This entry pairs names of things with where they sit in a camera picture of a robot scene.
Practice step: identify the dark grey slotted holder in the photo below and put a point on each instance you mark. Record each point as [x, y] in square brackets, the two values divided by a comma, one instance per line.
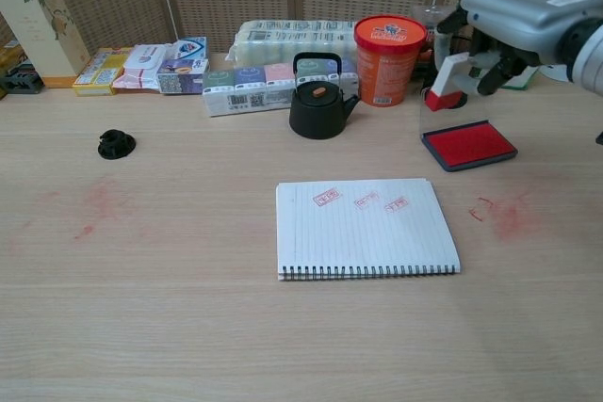
[21, 82]

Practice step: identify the gold foil pack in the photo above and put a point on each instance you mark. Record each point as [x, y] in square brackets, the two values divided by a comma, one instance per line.
[9, 56]

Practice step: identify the clear wrapped paper roll pack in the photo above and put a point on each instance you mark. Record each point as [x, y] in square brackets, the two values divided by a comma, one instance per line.
[282, 39]

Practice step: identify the yellow snack box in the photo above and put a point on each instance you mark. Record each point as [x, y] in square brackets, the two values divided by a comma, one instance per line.
[96, 72]

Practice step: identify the pink wet wipes pack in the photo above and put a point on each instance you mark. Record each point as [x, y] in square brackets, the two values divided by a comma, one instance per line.
[141, 68]

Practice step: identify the red ink pad clear lid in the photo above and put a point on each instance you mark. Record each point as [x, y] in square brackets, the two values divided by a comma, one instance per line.
[471, 145]

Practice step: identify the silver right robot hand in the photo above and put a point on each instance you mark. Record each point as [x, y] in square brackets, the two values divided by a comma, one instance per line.
[518, 16]

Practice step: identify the blue and white small box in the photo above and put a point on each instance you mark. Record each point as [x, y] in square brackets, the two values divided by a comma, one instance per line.
[190, 49]

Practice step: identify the small black round plastic part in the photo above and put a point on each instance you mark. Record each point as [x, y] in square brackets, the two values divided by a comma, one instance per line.
[115, 145]

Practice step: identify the orange lidded tub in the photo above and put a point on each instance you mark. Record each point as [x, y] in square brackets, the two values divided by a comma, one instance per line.
[386, 63]

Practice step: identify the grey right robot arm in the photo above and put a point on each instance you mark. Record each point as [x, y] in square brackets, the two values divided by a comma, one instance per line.
[591, 58]

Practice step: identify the white and red stamp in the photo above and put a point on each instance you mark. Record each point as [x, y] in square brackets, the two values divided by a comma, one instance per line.
[447, 77]

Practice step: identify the white spiral lined notebook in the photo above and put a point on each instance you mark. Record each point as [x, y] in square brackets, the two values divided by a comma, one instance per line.
[367, 242]

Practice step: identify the pale blue round disc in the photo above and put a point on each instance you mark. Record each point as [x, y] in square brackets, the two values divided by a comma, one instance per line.
[553, 75]

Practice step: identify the tall beige carton orange top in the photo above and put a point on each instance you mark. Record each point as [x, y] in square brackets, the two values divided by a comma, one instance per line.
[33, 30]

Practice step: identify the purple small box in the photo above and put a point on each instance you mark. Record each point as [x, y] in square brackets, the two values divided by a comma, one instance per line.
[181, 77]

